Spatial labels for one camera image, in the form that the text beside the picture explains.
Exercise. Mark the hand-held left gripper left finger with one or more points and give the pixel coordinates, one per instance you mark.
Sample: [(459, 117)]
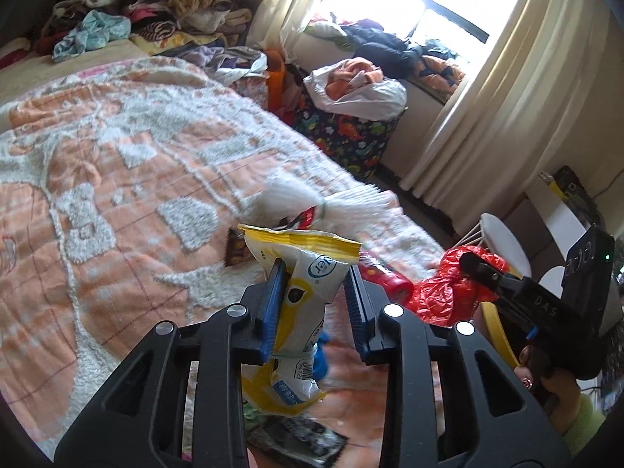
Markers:
[(273, 304)]

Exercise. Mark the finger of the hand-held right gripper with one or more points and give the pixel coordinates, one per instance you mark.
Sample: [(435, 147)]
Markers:
[(480, 268)]

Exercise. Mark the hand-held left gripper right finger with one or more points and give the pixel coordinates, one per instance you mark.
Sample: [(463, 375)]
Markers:
[(356, 314)]

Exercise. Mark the yellow white snack packet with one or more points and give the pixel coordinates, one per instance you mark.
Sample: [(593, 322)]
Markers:
[(304, 273)]

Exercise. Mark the red plastic bag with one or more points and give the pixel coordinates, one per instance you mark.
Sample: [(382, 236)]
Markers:
[(438, 297)]

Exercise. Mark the yellow rimmed trash bin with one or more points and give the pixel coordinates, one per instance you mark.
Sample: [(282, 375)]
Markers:
[(495, 321)]

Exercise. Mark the person's right forearm green sleeve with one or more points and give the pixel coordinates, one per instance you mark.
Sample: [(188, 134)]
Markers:
[(585, 424)]

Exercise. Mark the person's right hand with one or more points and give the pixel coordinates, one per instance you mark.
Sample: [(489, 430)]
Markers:
[(546, 380)]

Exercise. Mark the white round stool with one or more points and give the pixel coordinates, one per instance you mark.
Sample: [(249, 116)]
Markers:
[(504, 241)]

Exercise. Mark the red snack packet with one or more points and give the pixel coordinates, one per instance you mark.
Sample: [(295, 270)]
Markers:
[(390, 280)]

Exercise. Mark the blue plastic piece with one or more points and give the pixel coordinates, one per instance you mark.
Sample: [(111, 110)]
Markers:
[(321, 360)]

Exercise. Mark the dark brown wrapper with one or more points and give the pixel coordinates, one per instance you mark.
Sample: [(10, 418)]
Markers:
[(236, 248)]

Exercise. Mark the red black wrapper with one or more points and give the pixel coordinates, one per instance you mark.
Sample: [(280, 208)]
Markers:
[(304, 218)]

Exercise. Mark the white desk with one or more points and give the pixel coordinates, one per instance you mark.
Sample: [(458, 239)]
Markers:
[(555, 209)]

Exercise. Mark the white feather shuttlecock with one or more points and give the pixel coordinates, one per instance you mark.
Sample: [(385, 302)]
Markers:
[(287, 200)]

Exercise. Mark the clutter of desk items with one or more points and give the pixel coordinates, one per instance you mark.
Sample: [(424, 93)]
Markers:
[(575, 192)]

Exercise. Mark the green wrapper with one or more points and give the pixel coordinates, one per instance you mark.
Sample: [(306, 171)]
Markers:
[(252, 414)]

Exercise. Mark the black glossy packet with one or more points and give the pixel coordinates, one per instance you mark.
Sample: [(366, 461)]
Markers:
[(302, 441)]

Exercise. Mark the cream curtain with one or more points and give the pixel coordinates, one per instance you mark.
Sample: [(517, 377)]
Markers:
[(507, 97), (287, 5)]

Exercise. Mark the dinosaur print storage bin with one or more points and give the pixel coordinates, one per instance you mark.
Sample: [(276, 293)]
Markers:
[(351, 139)]

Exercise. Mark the orange white fleece blanket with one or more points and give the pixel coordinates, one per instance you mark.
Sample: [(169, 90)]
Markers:
[(122, 180)]

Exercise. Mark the white bag of orange clothes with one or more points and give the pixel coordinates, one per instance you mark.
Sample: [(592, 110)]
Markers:
[(370, 97)]

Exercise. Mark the pink floral fabric bag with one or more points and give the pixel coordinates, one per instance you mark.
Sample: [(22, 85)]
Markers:
[(253, 90)]

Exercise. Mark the orange container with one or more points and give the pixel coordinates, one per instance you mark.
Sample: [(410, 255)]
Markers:
[(276, 75)]

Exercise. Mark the clothes heap on windowsill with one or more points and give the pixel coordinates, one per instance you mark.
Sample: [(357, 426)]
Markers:
[(390, 46)]

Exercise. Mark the purple grey clothes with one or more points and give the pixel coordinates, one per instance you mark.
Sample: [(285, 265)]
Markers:
[(219, 61)]

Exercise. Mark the beige bed sheet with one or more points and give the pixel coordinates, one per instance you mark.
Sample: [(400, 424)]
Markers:
[(73, 68)]

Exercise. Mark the pile of clothes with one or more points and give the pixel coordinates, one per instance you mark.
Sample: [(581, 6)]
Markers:
[(161, 5)]

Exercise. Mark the light blue cloth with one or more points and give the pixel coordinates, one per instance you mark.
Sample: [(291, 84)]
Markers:
[(92, 31)]

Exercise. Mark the black window frame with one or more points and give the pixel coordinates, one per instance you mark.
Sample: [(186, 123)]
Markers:
[(453, 17)]

